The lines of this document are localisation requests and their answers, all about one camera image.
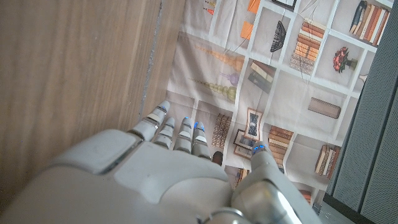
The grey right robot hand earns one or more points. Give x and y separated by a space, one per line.
140 186

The printed bookshelf backdrop cloth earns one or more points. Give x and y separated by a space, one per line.
280 93

